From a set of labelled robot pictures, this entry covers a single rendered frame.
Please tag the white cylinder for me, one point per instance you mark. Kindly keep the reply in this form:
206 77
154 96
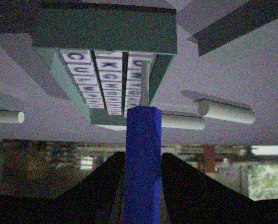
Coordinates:
11 116
225 112
184 122

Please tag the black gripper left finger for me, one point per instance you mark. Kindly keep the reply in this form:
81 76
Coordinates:
97 199

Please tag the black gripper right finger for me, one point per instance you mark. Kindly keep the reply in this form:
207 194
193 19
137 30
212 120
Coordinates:
192 197

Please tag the blue stylus with grey tip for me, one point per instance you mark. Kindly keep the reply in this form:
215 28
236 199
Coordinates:
142 178

